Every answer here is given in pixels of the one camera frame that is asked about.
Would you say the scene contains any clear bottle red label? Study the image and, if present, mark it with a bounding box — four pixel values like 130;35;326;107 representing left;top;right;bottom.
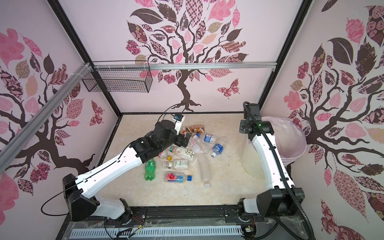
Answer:
159;150;172;161

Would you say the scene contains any green Sprite bottle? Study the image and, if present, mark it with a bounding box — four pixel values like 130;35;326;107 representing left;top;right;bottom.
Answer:
145;159;156;181

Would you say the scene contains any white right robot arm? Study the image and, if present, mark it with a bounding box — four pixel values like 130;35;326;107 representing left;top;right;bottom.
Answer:
239;102;305;218

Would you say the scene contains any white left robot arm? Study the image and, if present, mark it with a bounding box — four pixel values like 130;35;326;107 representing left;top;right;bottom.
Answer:
63;115;187;224

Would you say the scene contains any white bin purple bag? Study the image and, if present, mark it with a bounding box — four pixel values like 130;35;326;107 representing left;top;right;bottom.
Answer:
241;117;307;179

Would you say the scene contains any clear bottle green white label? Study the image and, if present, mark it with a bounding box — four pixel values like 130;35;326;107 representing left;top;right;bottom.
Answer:
170;146;195;162

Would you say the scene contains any white bottle red cap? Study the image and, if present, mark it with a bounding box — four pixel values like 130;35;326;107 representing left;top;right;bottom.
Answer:
188;138;201;154

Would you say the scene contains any small clear bottle green label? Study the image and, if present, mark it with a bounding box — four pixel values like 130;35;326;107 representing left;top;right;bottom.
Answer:
163;160;190;171

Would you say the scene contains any tall clear empty bottle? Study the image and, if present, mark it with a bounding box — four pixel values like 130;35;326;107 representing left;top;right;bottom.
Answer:
197;154;212;188

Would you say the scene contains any clear bottle pink blue label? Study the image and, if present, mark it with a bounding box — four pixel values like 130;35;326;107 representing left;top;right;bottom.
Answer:
164;172;192;183

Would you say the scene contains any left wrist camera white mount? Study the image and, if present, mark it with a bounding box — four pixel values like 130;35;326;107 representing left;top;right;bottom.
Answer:
172;113;185;134

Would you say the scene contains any black corrugated cable hose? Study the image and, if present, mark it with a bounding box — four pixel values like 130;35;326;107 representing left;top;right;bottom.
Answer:
243;101;316;240

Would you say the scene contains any black wire basket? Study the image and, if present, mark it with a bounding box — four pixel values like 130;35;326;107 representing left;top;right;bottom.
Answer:
83;60;153;93

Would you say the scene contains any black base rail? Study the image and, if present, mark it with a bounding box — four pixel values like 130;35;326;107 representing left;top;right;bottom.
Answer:
106;205;265;226

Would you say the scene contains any aluminium rail back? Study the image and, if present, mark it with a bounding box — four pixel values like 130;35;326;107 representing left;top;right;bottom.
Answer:
94;62;277;71

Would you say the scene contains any aluminium rail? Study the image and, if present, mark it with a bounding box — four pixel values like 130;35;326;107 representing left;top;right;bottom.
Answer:
94;62;277;71
1;63;91;173

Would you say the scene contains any white slotted cable duct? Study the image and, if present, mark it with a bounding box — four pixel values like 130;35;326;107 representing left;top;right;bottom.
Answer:
67;226;242;240

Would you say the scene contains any aluminium rail left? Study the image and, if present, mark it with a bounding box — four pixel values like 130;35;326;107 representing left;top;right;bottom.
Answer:
1;63;91;173

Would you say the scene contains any black right corner post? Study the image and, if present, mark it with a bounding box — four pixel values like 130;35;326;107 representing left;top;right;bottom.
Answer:
259;0;314;110

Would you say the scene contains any black corner frame post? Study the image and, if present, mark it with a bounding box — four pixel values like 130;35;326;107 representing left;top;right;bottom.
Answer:
48;0;122;118

